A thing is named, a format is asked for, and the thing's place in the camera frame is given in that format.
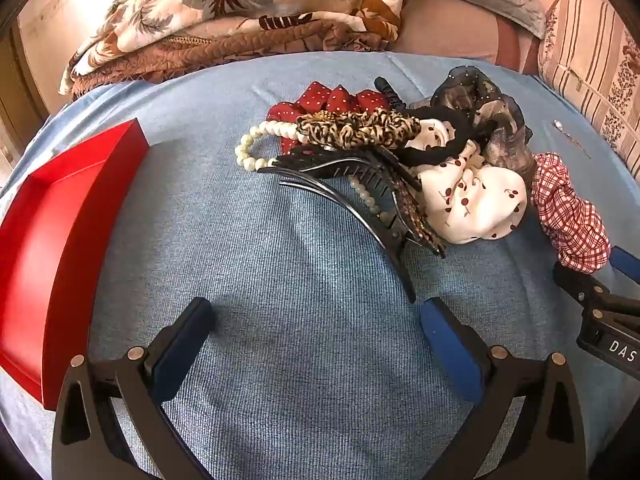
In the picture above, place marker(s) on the white cherry print scrunchie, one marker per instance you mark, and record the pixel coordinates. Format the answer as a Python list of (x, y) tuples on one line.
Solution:
[(480, 200)]

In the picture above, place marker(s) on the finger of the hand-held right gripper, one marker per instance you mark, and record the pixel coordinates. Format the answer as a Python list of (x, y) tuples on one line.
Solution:
[(625, 262), (575, 282)]

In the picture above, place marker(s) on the sheer grey scrunchie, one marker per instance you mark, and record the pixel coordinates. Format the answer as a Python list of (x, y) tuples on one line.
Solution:
[(480, 90)]

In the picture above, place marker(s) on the red box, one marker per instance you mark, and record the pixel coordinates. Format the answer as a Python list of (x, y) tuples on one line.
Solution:
[(50, 260)]

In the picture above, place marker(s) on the black hair claw clip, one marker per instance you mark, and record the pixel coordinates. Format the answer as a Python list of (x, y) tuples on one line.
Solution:
[(325, 167)]

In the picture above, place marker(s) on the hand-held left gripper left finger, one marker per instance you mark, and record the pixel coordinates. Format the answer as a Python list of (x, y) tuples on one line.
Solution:
[(175, 355)]

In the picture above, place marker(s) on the leopard print scrunchie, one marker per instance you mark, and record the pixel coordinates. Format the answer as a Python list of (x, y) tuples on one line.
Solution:
[(350, 130)]

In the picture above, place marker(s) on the brown glitter hair clip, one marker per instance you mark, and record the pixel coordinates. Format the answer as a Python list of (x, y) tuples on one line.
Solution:
[(415, 215)]

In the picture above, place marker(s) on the red polka dot scrunchie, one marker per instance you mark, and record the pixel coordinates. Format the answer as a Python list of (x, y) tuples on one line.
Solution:
[(340, 97)]

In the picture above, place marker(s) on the striped floral pillow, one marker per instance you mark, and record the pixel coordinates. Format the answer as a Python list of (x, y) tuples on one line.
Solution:
[(590, 60)]

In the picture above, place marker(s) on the pink bed sheet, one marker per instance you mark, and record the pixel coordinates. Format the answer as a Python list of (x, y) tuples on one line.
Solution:
[(450, 42)]

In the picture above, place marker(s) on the red plaid scrunchie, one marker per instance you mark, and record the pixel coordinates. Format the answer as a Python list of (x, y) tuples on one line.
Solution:
[(565, 210)]

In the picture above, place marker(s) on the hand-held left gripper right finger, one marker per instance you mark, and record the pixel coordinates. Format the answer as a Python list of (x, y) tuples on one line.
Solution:
[(450, 345)]

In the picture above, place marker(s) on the floral quilted blanket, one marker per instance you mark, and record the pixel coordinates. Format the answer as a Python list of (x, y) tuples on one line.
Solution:
[(225, 0)]

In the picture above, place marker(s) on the blue cloth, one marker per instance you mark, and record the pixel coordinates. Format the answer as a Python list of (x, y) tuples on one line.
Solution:
[(300, 285)]

